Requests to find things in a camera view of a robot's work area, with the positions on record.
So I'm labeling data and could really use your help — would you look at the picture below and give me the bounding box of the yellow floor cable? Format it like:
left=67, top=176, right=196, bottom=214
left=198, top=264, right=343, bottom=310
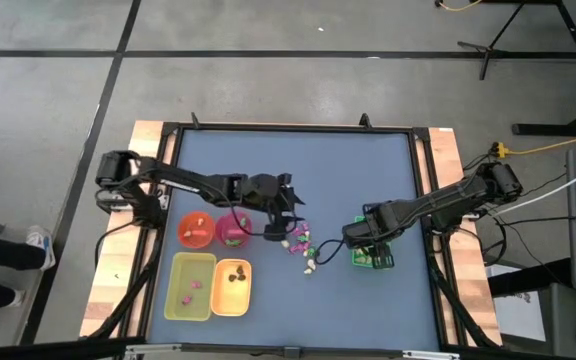
left=435, top=0, right=484, bottom=12

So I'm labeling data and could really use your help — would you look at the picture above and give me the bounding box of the yellow extension cable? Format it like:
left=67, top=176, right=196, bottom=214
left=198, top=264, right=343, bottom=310
left=507, top=128, right=576, bottom=156

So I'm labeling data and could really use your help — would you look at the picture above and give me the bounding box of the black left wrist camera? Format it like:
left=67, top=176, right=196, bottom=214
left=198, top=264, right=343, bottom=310
left=263, top=223, right=289, bottom=243

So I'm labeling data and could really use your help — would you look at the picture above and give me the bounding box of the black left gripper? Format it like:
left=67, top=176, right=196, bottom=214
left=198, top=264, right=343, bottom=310
left=240, top=172, right=306, bottom=227

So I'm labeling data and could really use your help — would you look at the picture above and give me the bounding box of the yellow rectangular plastic bin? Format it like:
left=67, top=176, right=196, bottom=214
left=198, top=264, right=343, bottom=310
left=163, top=251, right=218, bottom=322

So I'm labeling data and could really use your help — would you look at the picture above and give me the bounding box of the white sheet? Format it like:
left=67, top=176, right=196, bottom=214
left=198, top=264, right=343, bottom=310
left=487, top=264, right=548, bottom=342

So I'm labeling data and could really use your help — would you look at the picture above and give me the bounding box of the orange round plastic bowl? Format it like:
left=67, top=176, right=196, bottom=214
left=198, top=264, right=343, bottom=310
left=177, top=211, right=216, bottom=250

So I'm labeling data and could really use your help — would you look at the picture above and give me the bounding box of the white cable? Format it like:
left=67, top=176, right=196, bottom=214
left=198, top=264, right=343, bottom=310
left=487, top=157, right=576, bottom=219

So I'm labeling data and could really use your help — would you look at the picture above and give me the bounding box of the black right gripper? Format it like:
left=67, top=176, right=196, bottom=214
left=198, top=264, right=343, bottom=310
left=355, top=202, right=397, bottom=270

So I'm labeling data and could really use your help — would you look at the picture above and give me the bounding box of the light wooden side board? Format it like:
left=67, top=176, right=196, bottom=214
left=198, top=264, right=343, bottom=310
left=426, top=127, right=503, bottom=347
left=78, top=119, right=177, bottom=339

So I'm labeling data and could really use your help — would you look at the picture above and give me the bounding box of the green slotted plastic basket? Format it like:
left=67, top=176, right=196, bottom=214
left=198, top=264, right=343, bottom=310
left=351, top=214, right=395, bottom=270

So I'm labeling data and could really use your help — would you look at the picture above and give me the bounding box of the black floor stand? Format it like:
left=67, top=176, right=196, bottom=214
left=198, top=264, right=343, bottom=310
left=456, top=0, right=576, bottom=81

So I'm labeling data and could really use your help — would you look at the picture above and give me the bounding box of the black rig support frame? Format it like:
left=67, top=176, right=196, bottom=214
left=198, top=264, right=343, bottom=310
left=0, top=234, right=576, bottom=360

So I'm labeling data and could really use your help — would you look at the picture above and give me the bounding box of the orange rectangular plastic bin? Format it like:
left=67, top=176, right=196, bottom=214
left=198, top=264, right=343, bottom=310
left=210, top=258, right=253, bottom=318

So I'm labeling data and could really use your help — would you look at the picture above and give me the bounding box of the pink round plastic bowl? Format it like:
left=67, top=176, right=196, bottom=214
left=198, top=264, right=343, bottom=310
left=215, top=212, right=254, bottom=249

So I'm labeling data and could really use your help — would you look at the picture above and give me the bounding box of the black desk leg frame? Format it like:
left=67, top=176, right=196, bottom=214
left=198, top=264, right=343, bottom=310
left=511, top=0, right=576, bottom=137

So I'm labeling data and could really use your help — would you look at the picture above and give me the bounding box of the black table frame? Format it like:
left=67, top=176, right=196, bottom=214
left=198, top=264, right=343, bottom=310
left=145, top=112, right=449, bottom=351

